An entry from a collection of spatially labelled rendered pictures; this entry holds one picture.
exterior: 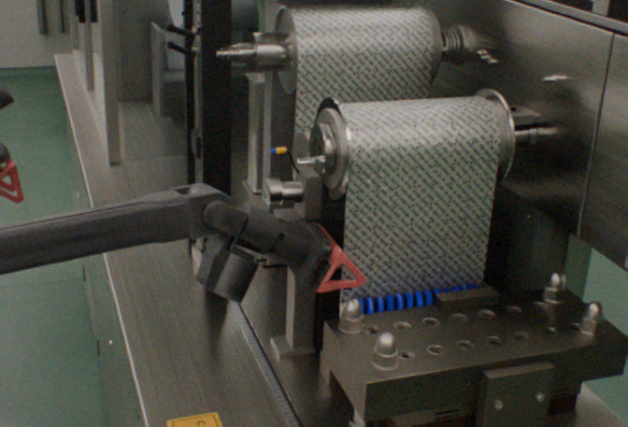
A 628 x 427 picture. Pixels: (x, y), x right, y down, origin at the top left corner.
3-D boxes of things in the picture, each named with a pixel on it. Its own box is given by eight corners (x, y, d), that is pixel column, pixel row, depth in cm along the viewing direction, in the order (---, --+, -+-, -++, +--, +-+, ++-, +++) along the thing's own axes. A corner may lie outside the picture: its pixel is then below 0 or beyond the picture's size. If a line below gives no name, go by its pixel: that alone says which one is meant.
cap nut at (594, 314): (573, 324, 122) (578, 297, 120) (594, 321, 123) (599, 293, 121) (588, 337, 119) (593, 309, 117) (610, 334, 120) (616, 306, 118)
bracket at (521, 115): (490, 116, 132) (492, 104, 131) (522, 114, 134) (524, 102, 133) (506, 126, 128) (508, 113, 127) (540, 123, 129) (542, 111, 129)
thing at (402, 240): (339, 307, 126) (346, 192, 119) (479, 288, 133) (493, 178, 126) (340, 309, 125) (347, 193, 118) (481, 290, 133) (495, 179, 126)
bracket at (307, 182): (267, 344, 138) (271, 167, 127) (305, 338, 140) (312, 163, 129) (276, 360, 134) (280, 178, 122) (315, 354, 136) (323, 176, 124)
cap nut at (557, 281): (536, 293, 130) (540, 267, 128) (557, 291, 131) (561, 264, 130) (549, 305, 127) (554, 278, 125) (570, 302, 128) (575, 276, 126)
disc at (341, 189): (311, 178, 131) (315, 85, 126) (314, 177, 131) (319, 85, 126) (346, 216, 118) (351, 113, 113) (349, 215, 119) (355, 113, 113)
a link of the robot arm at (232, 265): (213, 197, 107) (191, 186, 115) (175, 280, 107) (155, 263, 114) (290, 231, 113) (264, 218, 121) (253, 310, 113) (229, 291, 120)
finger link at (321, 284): (357, 309, 120) (304, 287, 116) (339, 286, 126) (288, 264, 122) (381, 269, 119) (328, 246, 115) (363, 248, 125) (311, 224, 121)
